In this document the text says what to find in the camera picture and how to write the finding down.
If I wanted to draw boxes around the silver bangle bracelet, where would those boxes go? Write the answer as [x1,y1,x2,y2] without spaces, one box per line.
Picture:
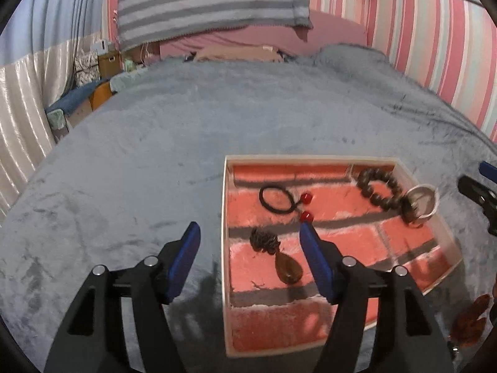
[403,183,440,228]

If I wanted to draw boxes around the black braided cord amber pendant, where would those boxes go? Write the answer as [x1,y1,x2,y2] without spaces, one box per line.
[249,228,303,285]

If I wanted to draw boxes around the rust orange scrunchie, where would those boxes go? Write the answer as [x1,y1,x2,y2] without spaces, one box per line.
[450,294,490,348]

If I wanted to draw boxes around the white tray with red lining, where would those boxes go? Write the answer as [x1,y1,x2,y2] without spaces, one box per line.
[221,155,463,358]

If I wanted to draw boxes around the grey plush blanket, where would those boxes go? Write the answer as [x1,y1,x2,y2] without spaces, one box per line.
[1,45,496,372]

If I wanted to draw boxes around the pink bed headboard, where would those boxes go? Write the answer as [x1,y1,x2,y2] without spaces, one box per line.
[159,10,367,58]

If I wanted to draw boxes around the white satin curtain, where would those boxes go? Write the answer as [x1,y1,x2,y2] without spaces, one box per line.
[1,32,101,219]

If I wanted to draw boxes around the brown cardboard box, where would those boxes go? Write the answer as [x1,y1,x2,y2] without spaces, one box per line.
[98,51,122,78]

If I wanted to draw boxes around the beige folded cloth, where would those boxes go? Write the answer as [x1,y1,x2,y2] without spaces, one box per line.
[193,45,284,62]

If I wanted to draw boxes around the grey striped pillow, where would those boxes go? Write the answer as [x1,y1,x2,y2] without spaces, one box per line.
[117,0,312,51]

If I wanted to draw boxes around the dark wooden bead bracelet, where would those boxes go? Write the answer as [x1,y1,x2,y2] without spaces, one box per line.
[355,167,421,223]

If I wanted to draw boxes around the black hair tie red beads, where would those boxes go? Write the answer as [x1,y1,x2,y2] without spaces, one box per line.
[259,184,314,222]

